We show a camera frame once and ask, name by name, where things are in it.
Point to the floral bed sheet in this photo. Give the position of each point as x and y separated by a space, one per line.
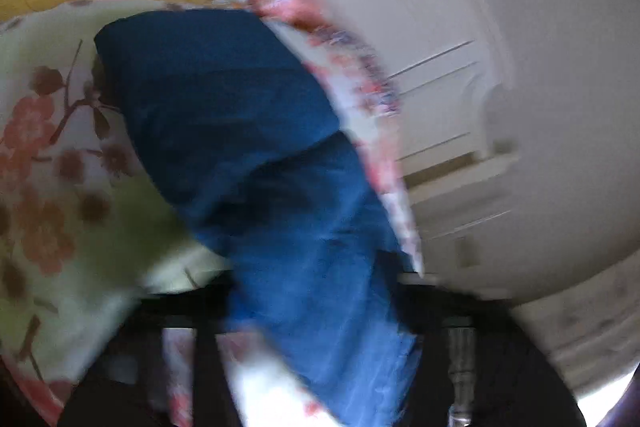
55 187

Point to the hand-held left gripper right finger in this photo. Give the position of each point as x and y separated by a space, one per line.
505 382

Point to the white panelled wardrobe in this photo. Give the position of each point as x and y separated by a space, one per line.
400 22

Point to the blue padded jacket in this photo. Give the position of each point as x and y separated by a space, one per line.
235 147

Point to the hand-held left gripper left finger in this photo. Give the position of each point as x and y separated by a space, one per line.
209 377

